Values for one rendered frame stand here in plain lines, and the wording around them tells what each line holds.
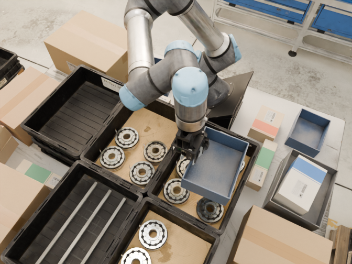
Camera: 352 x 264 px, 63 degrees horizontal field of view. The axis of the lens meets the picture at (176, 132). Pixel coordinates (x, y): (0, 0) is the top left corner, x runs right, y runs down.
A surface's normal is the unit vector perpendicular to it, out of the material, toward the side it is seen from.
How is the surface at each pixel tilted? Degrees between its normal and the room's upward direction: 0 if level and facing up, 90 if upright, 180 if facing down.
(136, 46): 13
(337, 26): 90
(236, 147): 90
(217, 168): 2
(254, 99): 0
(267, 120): 0
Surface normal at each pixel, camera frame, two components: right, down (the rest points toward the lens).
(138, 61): -0.19, -0.58
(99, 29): 0.03, -0.52
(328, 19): -0.42, 0.77
